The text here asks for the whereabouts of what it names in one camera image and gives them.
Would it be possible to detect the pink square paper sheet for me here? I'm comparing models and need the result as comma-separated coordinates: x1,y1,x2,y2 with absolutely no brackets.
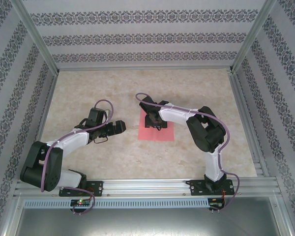
138,109,175,142

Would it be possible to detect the steel sheet panel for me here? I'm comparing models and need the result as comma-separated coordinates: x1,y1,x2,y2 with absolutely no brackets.
13,207,286,236

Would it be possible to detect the circuit board with green light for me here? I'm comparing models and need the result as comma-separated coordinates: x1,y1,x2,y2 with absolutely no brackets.
70,199,92,207

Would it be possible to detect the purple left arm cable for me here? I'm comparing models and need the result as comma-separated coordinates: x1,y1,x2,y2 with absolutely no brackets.
40,99,114,216

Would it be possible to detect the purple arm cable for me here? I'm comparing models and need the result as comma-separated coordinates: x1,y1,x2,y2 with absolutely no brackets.
135,92,241,214
40,99,114,216

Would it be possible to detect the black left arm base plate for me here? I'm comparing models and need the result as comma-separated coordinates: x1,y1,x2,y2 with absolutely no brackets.
59,180,104,197

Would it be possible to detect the aluminium side rail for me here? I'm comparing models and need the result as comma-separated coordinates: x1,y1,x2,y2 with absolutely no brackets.
23,71,59,180
228,71,270,177

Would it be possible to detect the aluminium mounting rail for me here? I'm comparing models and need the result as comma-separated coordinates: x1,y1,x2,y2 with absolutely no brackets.
14,178,281,198

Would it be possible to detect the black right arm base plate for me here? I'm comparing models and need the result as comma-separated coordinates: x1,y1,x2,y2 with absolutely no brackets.
188,179,236,197

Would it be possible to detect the slotted grey cable duct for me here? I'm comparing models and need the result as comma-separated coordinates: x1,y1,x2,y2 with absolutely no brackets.
23,198,210,209

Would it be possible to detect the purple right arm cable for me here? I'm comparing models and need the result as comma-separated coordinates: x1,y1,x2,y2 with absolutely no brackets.
135,92,241,214

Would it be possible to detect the aluminium frame post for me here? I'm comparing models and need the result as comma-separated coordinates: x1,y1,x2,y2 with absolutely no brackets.
230,0,278,73
11,0,59,76

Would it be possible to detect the aluminium frame upright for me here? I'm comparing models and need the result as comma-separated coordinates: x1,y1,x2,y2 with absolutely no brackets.
272,196,295,236
1,194,24,236

